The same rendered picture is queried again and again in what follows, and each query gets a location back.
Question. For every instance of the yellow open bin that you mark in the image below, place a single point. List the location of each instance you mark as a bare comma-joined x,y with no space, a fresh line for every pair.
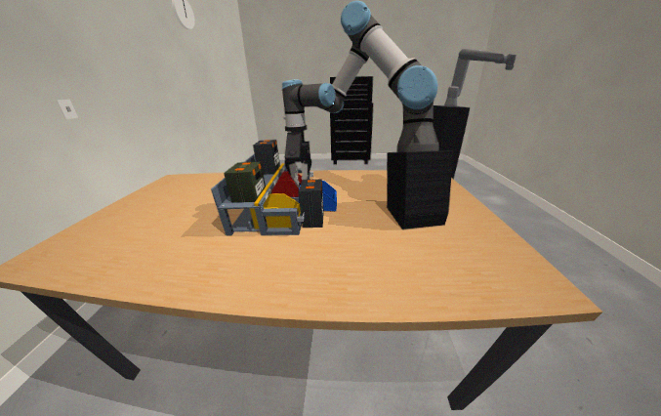
279,200

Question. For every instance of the yellow flat bar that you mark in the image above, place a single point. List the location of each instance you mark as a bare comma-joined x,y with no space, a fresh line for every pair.
266,188

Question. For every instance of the blue bin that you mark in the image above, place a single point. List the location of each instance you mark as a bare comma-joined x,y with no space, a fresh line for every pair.
329,197

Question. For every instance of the red open bin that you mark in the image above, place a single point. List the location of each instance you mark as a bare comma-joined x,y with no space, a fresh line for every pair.
286,185

